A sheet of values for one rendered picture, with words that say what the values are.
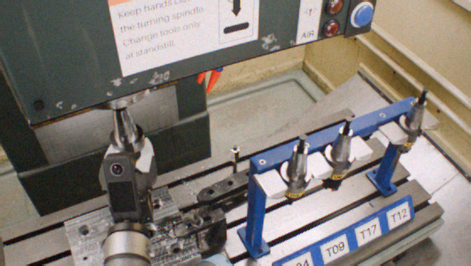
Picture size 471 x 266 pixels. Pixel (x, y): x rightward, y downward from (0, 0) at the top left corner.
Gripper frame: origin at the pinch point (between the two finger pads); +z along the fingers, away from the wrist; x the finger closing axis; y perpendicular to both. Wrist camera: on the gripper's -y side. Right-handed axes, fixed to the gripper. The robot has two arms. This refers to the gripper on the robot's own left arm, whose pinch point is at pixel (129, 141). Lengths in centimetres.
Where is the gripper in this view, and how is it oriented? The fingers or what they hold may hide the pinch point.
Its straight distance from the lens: 81.0
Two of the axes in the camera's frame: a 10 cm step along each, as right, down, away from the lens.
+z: -1.2, -7.2, 6.8
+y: 0.1, 6.9, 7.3
